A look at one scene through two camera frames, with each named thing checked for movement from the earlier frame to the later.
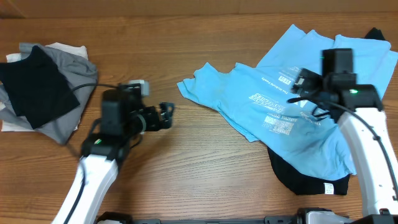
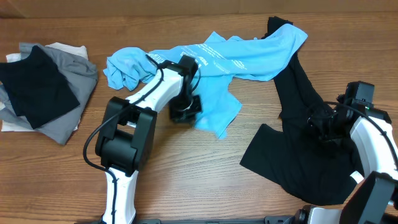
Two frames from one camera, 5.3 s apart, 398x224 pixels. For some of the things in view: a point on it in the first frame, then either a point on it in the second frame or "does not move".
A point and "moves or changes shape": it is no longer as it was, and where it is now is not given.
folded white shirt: (76, 50) does not move
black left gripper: (153, 122) -> (191, 114)
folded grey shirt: (83, 76) does not move
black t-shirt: (301, 182) moves or changes shape
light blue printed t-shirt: (256, 99) -> (219, 60)
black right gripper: (306, 82) -> (319, 123)
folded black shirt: (37, 89) does not move
